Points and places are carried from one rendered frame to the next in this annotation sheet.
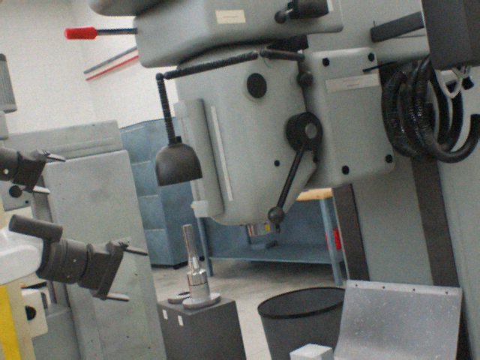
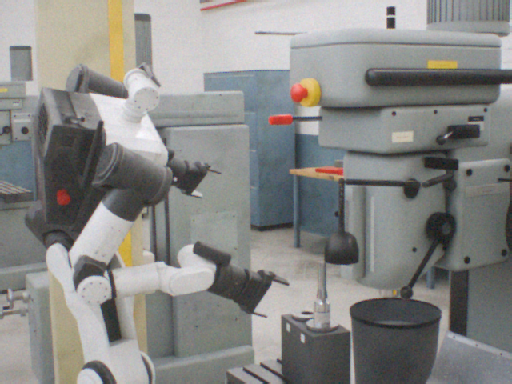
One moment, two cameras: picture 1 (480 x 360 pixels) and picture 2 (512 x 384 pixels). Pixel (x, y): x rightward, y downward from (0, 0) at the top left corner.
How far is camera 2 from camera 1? 0.58 m
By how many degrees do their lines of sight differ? 8
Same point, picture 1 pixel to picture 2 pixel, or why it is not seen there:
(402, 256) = (498, 325)
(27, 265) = (203, 282)
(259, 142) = (404, 232)
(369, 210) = (478, 280)
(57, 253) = (225, 276)
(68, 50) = not seen: outside the picture
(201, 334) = (318, 354)
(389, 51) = not seen: outside the picture
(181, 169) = (345, 254)
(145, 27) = (330, 119)
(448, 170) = not seen: outside the picture
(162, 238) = (252, 196)
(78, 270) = (237, 291)
